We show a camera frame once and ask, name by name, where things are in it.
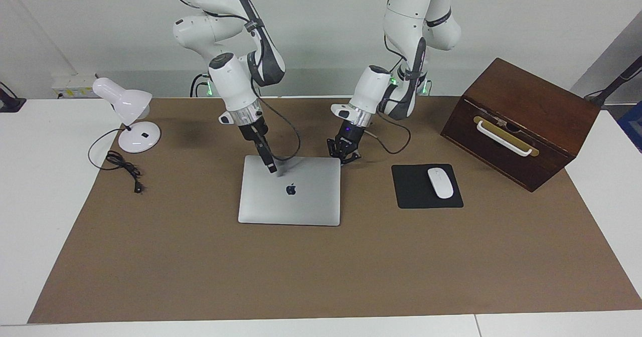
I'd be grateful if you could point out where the large brown table mat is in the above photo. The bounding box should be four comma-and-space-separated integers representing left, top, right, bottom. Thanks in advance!
28, 95, 642, 324

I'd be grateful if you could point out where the dark wooden box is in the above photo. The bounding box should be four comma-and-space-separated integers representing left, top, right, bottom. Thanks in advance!
440, 58, 601, 193

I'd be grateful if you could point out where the blue crate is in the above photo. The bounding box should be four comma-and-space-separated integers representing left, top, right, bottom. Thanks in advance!
618, 101, 642, 153

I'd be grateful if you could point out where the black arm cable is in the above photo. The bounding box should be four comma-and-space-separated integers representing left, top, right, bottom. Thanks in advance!
154, 0, 301, 162
364, 34, 413, 155

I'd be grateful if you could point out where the black mouse pad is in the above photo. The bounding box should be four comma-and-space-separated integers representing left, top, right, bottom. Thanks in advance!
391, 164, 464, 209

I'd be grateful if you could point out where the silver laptop with apple logo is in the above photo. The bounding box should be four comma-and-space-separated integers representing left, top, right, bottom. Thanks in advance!
238, 155, 342, 226

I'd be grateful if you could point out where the white box handle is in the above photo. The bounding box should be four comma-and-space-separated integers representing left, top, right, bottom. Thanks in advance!
476, 120, 533, 157

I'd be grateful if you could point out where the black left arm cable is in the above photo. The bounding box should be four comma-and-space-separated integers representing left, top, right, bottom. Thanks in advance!
364, 34, 413, 155

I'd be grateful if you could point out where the white computer mouse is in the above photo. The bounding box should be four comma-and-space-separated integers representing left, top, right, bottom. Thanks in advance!
427, 167, 454, 199

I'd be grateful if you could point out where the white wall power strip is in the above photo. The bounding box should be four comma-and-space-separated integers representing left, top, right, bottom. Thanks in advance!
52, 74, 97, 99

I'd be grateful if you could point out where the black base cable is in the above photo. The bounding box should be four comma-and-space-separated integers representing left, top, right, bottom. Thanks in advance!
190, 74, 209, 97

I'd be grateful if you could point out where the black camera stand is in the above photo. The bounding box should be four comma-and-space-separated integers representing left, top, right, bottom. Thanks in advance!
584, 55, 642, 108
0, 82, 27, 113

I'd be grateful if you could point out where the white desk lamp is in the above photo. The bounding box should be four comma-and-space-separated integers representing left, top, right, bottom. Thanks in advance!
92, 77, 162, 154

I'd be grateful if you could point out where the brass handle plate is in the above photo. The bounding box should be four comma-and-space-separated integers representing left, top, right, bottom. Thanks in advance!
473, 116, 540, 157

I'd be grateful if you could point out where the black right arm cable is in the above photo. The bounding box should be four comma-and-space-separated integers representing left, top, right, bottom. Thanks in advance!
154, 0, 301, 162

